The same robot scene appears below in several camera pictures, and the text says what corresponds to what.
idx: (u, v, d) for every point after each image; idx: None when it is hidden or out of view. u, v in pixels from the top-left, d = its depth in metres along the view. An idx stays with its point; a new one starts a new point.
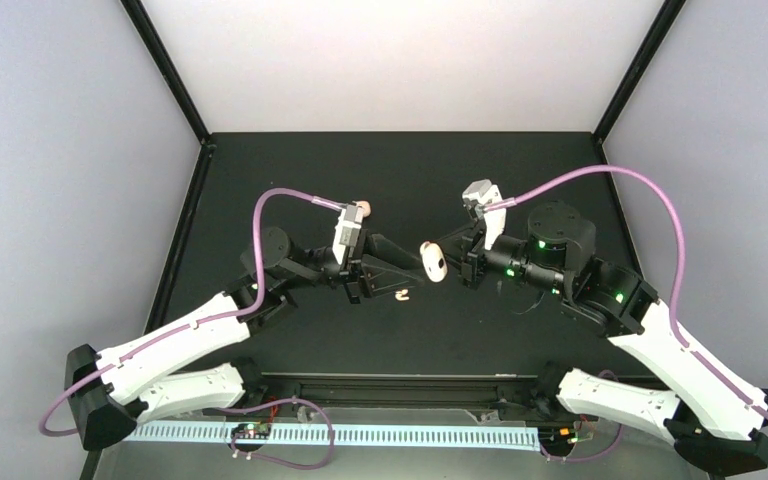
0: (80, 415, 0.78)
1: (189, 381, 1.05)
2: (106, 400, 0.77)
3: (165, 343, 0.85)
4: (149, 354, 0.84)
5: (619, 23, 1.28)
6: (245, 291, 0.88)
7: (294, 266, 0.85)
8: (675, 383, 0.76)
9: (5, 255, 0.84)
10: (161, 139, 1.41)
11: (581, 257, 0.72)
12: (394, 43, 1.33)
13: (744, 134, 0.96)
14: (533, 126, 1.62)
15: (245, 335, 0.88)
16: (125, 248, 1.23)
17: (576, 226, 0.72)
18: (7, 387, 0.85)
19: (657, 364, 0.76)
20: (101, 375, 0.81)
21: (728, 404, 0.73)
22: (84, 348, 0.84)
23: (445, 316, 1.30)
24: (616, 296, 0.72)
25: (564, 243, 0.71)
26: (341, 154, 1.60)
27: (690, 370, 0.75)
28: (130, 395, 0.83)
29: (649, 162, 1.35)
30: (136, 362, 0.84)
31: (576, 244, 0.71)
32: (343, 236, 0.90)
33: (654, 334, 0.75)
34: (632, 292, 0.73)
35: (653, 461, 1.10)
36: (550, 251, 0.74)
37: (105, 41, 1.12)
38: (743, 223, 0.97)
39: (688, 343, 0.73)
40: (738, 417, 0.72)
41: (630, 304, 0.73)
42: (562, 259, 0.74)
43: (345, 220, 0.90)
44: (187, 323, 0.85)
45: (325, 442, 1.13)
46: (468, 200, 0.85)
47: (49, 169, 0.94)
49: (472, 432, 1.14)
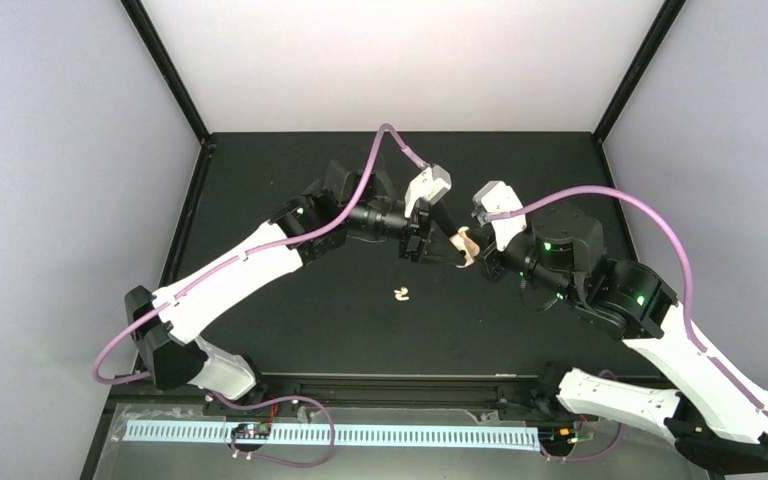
0: (147, 353, 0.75)
1: (223, 352, 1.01)
2: (168, 340, 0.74)
3: (215, 279, 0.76)
4: (205, 289, 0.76)
5: (621, 23, 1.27)
6: (291, 218, 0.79)
7: (388, 182, 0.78)
8: (688, 385, 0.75)
9: (3, 257, 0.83)
10: (161, 140, 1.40)
11: (590, 257, 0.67)
12: (394, 44, 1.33)
13: (748, 133, 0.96)
14: (534, 127, 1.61)
15: (297, 263, 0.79)
16: (124, 247, 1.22)
17: (581, 226, 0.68)
18: (4, 389, 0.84)
19: (672, 367, 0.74)
20: (160, 312, 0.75)
21: (741, 408, 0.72)
22: (139, 289, 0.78)
23: (447, 317, 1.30)
24: (637, 299, 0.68)
25: (570, 242, 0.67)
26: (339, 154, 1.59)
27: (706, 374, 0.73)
28: (193, 332, 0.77)
29: (650, 161, 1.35)
30: (193, 299, 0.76)
31: (583, 243, 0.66)
32: (430, 194, 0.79)
33: (672, 338, 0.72)
34: (652, 293, 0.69)
35: (653, 461, 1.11)
36: (557, 253, 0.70)
37: (105, 41, 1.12)
38: (747, 224, 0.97)
39: (708, 349, 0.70)
40: (752, 422, 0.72)
41: (651, 307, 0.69)
42: (572, 259, 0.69)
43: (436, 177, 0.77)
44: (235, 253, 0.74)
45: (325, 442, 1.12)
46: (478, 201, 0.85)
47: (46, 171, 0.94)
49: (472, 432, 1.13)
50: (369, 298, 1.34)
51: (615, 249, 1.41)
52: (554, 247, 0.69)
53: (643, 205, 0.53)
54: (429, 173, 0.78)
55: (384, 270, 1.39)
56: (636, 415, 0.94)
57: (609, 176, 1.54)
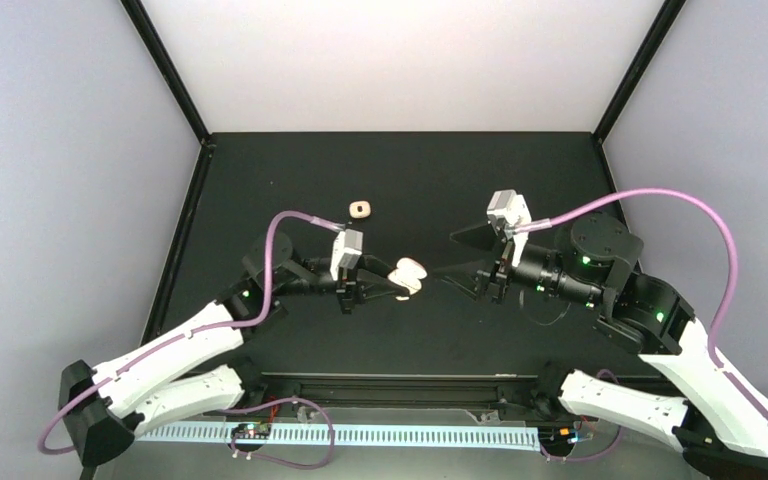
0: (80, 432, 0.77)
1: (182, 385, 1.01)
2: (106, 415, 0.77)
3: (158, 355, 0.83)
4: (149, 363, 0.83)
5: (621, 24, 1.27)
6: (236, 299, 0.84)
7: (299, 270, 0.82)
8: (703, 402, 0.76)
9: (5, 257, 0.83)
10: (161, 141, 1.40)
11: (627, 275, 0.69)
12: (392, 44, 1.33)
13: (747, 133, 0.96)
14: (534, 127, 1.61)
15: (238, 342, 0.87)
16: (124, 247, 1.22)
17: (623, 241, 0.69)
18: (5, 385, 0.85)
19: (689, 383, 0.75)
20: (98, 389, 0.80)
21: (755, 423, 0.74)
22: (78, 363, 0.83)
23: (446, 318, 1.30)
24: (657, 314, 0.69)
25: (611, 260, 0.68)
26: (341, 155, 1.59)
27: (724, 393, 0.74)
28: (128, 407, 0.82)
29: (649, 162, 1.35)
30: (134, 374, 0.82)
31: (626, 262, 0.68)
32: (346, 261, 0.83)
33: (693, 355, 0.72)
34: (670, 310, 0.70)
35: (652, 460, 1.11)
36: (593, 266, 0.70)
37: (105, 43, 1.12)
38: (746, 224, 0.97)
39: (725, 365, 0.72)
40: (764, 437, 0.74)
41: (669, 324, 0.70)
42: (606, 275, 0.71)
43: (345, 246, 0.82)
44: (181, 332, 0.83)
45: (325, 442, 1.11)
46: (492, 216, 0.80)
47: (47, 174, 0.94)
49: (472, 432, 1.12)
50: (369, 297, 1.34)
51: None
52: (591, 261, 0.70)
53: (712, 210, 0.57)
54: (341, 240, 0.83)
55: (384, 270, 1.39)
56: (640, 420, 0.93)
57: (609, 176, 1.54)
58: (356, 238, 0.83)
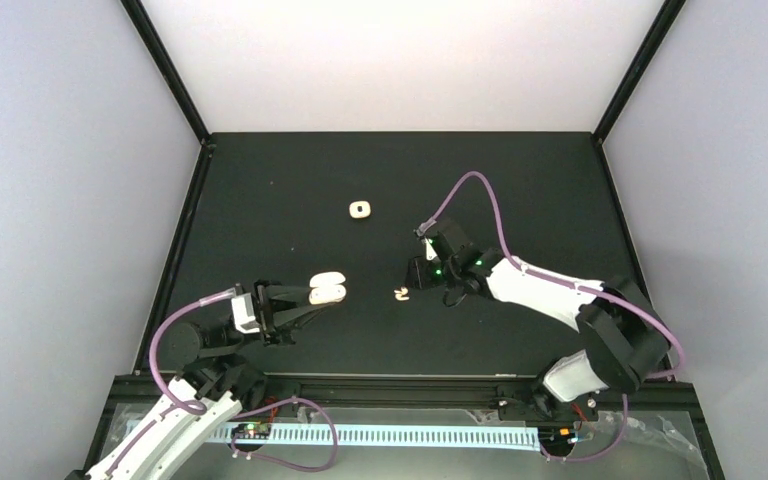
0: None
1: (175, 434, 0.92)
2: None
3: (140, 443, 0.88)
4: (134, 453, 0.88)
5: (621, 24, 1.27)
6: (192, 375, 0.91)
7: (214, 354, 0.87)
8: (541, 303, 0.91)
9: (1, 256, 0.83)
10: (162, 141, 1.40)
11: (451, 242, 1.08)
12: (392, 46, 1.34)
13: (751, 131, 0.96)
14: (534, 127, 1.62)
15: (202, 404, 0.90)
16: (124, 243, 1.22)
17: (448, 224, 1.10)
18: (4, 384, 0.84)
19: (522, 294, 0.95)
20: None
21: (564, 297, 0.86)
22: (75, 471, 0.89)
23: (445, 318, 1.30)
24: (477, 263, 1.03)
25: (439, 238, 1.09)
26: (341, 154, 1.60)
27: (537, 289, 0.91)
28: None
29: (647, 162, 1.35)
30: (123, 467, 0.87)
31: (442, 234, 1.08)
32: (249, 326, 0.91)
33: (505, 272, 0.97)
34: (489, 258, 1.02)
35: (651, 460, 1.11)
36: (437, 244, 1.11)
37: (104, 41, 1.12)
38: (748, 222, 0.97)
39: (520, 264, 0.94)
40: (573, 303, 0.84)
41: (489, 264, 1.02)
42: (446, 248, 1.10)
43: (239, 316, 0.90)
44: (152, 417, 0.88)
45: (328, 442, 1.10)
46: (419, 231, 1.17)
47: (47, 173, 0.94)
49: (471, 432, 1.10)
50: (369, 297, 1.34)
51: (614, 249, 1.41)
52: (433, 239, 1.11)
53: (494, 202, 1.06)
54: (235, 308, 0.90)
55: (385, 270, 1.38)
56: (576, 366, 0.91)
57: (609, 176, 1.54)
58: (240, 302, 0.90)
